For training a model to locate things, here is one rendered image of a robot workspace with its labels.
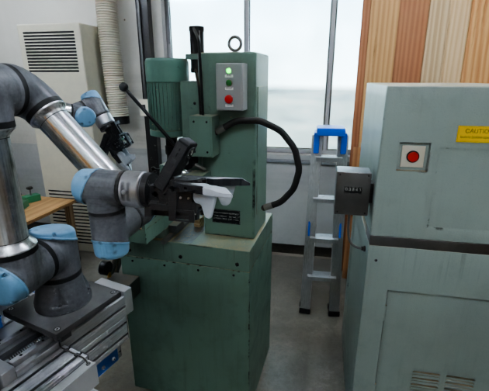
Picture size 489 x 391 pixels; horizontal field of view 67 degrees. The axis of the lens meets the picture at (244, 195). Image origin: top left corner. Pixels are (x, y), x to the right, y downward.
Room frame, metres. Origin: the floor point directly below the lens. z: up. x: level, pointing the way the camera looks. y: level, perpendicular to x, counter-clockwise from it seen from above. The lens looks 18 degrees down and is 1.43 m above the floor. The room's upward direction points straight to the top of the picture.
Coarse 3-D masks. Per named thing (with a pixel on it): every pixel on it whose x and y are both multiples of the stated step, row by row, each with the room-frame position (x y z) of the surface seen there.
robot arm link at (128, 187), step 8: (128, 176) 0.70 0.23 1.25; (136, 176) 0.70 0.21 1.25; (120, 184) 0.69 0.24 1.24; (128, 184) 0.69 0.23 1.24; (136, 184) 0.69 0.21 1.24; (120, 192) 0.69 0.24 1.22; (128, 192) 0.69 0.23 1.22; (136, 192) 0.68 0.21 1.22; (120, 200) 0.69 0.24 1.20; (128, 200) 0.69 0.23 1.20; (136, 200) 0.68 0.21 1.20
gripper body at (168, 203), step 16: (144, 176) 0.70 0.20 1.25; (176, 176) 0.70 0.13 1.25; (192, 176) 0.72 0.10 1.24; (144, 192) 0.68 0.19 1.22; (160, 192) 0.69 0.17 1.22; (176, 192) 0.67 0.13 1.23; (144, 208) 0.69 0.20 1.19; (160, 208) 0.69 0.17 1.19; (176, 208) 0.66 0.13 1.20; (192, 208) 0.66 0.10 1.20
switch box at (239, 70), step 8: (216, 64) 1.36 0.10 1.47; (224, 64) 1.35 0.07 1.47; (232, 64) 1.34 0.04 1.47; (240, 64) 1.33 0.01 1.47; (216, 72) 1.36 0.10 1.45; (224, 72) 1.35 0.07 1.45; (232, 72) 1.34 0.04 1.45; (240, 72) 1.33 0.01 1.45; (216, 80) 1.36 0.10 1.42; (224, 80) 1.35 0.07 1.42; (232, 80) 1.34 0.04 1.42; (240, 80) 1.33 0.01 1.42; (224, 88) 1.35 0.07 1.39; (240, 88) 1.33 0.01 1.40; (224, 96) 1.35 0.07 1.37; (232, 96) 1.34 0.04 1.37; (240, 96) 1.33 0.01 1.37; (224, 104) 1.35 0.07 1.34; (232, 104) 1.34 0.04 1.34; (240, 104) 1.33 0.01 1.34
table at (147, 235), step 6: (162, 216) 1.38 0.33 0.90; (156, 222) 1.33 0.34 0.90; (162, 222) 1.38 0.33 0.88; (168, 222) 1.43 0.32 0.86; (150, 228) 1.28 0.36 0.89; (156, 228) 1.33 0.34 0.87; (162, 228) 1.37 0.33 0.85; (138, 234) 1.26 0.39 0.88; (144, 234) 1.25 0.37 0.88; (150, 234) 1.28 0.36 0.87; (156, 234) 1.32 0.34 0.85; (132, 240) 1.27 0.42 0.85; (138, 240) 1.26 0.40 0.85; (144, 240) 1.25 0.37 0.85; (150, 240) 1.28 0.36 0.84
